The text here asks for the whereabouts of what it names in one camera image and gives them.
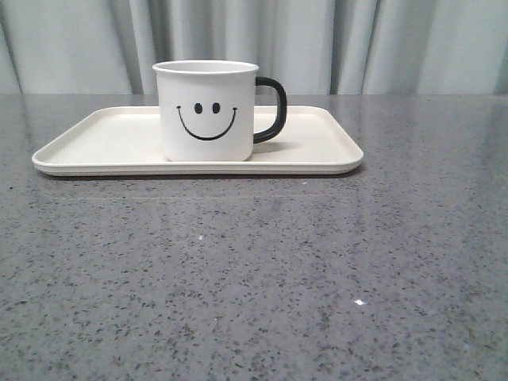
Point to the white smiley mug black handle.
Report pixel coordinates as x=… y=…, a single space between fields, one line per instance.
x=207 y=109

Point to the cream rectangular plastic tray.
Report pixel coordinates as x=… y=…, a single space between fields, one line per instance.
x=126 y=140

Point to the pale green curtain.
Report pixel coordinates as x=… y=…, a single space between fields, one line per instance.
x=311 y=47

